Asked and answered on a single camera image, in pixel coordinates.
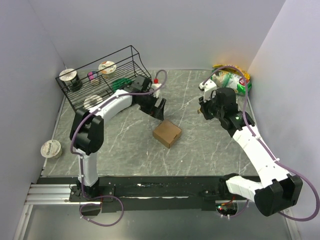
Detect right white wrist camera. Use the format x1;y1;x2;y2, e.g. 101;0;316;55
199;79;217;103

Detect brown cardboard express box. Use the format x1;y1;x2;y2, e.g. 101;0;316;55
152;119;182;149

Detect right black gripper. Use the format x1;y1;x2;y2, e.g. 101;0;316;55
198;92;224;120

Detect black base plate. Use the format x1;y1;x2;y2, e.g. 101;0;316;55
68;175;277;214

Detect black wire rack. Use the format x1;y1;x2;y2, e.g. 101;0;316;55
55;45;152;111

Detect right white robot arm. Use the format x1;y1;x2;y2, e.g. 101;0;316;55
199;84;303;217

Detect green lidded cup noodle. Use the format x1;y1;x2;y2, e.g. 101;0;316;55
111;77;132;92

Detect green chips bag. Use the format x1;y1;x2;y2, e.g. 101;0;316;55
210;69;246;95

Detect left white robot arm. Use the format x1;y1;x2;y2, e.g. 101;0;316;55
70;75;166;201

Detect white yogurt cup on table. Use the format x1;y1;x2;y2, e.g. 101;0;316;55
40;139;62;159

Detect black yogurt cup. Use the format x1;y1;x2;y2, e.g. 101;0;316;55
59;68;83;92

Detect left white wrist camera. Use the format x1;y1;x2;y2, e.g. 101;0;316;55
151;78;163;99

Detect aluminium rail frame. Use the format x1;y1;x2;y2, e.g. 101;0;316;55
23;181;290;206

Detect white Chobani yogurt cup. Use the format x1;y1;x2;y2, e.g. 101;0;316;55
98;60;117;79

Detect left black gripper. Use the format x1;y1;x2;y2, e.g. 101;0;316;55
136;91;166;121

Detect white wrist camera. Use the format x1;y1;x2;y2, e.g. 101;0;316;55
151;78;163;99
199;79;217;103

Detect small rubiks cube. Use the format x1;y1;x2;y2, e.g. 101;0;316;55
87;71;100;85

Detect white toilet paper roll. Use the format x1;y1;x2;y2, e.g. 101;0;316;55
83;94;103;110

